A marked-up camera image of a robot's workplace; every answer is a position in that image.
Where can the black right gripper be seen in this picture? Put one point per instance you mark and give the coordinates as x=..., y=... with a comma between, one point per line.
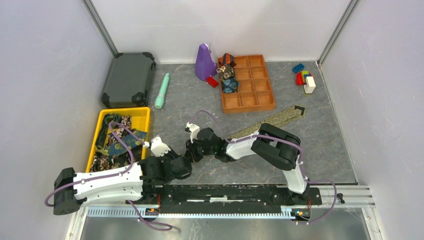
x=190, y=151

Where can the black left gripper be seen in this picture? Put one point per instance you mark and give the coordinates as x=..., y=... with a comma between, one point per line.
x=171, y=153

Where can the olive green leaf-pattern tie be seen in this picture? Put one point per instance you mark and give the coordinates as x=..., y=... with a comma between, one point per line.
x=289, y=115

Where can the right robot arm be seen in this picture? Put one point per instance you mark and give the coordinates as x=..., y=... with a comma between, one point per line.
x=278, y=147

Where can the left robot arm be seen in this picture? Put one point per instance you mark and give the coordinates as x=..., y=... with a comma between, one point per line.
x=73, y=190

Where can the yellow plastic bin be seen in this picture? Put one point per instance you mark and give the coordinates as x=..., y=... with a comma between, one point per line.
x=112, y=145

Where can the dark brown-leaf tie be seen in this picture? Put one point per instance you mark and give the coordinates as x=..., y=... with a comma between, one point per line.
x=103, y=162

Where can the black pink-floral tie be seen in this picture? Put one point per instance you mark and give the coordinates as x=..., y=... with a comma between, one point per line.
x=126, y=121

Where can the rolled blue paisley tie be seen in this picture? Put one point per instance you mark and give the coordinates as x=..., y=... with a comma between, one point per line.
x=229, y=85

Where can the mint green flashlight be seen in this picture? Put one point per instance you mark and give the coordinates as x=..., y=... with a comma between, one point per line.
x=160, y=99

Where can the dark green striped tie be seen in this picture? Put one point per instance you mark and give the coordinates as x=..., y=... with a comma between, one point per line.
x=102, y=133

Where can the orange wooden compartment tray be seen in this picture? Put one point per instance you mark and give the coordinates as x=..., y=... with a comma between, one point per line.
x=255, y=92

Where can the rolled brown floral tie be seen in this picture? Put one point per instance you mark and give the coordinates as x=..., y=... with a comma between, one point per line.
x=226, y=72

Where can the purple plastic object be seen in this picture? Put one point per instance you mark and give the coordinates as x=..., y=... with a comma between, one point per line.
x=204, y=66

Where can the rolled orange navy tie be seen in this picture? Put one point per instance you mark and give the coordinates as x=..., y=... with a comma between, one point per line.
x=226, y=59

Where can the dark grey suitcase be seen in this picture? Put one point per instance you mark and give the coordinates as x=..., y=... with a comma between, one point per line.
x=129, y=80

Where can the red toy block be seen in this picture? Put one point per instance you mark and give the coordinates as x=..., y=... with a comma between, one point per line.
x=299, y=79

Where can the white toy block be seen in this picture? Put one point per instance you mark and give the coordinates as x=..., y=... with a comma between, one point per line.
x=309, y=85

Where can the blue toy brick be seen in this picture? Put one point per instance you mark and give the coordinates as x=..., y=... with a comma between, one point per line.
x=298, y=68

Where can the green toy block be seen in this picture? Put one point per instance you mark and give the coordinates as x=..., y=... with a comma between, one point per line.
x=305, y=74

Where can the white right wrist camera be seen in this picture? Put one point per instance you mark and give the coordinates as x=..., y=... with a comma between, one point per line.
x=193, y=130

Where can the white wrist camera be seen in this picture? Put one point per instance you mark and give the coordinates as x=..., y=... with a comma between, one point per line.
x=193, y=130
x=157, y=147

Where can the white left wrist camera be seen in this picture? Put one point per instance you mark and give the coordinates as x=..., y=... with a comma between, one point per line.
x=157, y=147

